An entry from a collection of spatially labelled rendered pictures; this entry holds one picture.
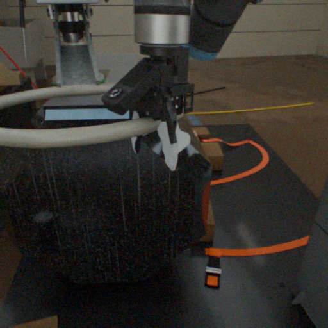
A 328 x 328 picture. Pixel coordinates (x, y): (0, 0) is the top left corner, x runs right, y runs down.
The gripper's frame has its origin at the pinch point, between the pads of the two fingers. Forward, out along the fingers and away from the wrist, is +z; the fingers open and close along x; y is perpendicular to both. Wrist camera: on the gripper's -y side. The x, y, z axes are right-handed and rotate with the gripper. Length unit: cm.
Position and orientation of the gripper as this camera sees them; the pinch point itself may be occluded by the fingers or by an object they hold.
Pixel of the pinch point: (150, 159)
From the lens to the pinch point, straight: 58.5
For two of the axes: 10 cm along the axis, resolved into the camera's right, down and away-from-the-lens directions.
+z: -0.2, 9.0, 4.3
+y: 7.2, -2.8, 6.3
